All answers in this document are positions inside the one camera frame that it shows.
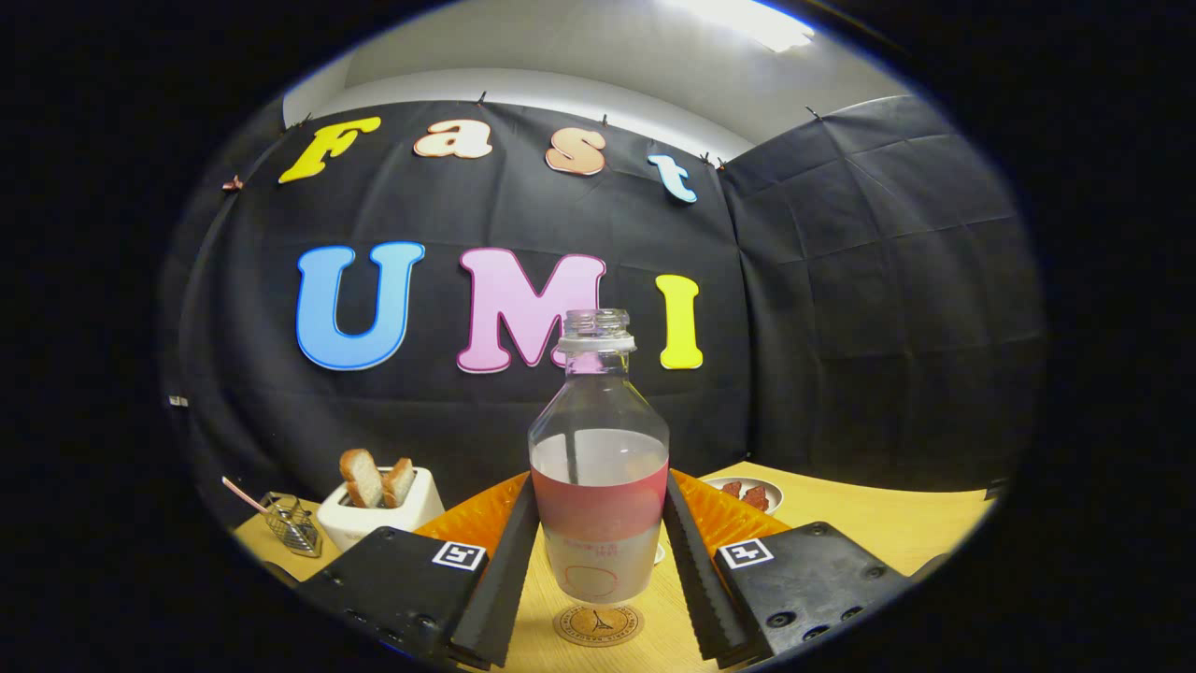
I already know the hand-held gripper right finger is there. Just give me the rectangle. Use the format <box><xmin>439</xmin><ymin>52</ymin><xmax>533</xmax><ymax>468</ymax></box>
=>
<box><xmin>661</xmin><ymin>470</ymin><xmax>912</xmax><ymax>670</ymax></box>

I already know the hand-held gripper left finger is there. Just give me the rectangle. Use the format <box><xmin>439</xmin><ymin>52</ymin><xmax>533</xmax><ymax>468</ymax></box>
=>
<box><xmin>297</xmin><ymin>472</ymin><xmax>541</xmax><ymax>670</ymax></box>

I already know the round brown coaster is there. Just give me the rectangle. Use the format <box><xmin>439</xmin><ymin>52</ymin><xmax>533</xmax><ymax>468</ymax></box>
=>
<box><xmin>552</xmin><ymin>601</ymin><xmax>646</xmax><ymax>649</ymax></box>

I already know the clear juice bottle pink label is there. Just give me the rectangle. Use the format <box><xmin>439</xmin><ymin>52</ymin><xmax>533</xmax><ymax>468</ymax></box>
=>
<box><xmin>528</xmin><ymin>309</ymin><xmax>671</xmax><ymax>606</ymax></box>

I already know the white round plate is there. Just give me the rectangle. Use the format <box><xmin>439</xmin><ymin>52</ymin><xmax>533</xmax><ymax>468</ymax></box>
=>
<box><xmin>703</xmin><ymin>476</ymin><xmax>784</xmax><ymax>517</ymax></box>

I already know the white toaster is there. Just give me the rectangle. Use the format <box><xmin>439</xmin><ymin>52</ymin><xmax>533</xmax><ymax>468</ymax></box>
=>
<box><xmin>316</xmin><ymin>465</ymin><xmax>447</xmax><ymax>552</ymax></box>

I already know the toast slice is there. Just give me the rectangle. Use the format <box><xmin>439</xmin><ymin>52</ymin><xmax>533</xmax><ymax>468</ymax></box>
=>
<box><xmin>339</xmin><ymin>449</ymin><xmax>384</xmax><ymax>508</ymax></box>
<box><xmin>383</xmin><ymin>457</ymin><xmax>415</xmax><ymax>508</ymax></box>

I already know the wooden table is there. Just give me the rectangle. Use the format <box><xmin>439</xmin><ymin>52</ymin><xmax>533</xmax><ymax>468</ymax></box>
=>
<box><xmin>232</xmin><ymin>461</ymin><xmax>993</xmax><ymax>673</ymax></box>

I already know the metal wire basket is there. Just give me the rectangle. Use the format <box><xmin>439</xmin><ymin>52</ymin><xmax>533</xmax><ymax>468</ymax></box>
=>
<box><xmin>260</xmin><ymin>493</ymin><xmax>323</xmax><ymax>558</ymax></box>

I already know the pink-handled utensil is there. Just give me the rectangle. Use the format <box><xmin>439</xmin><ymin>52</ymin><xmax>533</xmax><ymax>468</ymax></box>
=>
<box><xmin>221</xmin><ymin>477</ymin><xmax>281</xmax><ymax>517</ymax></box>

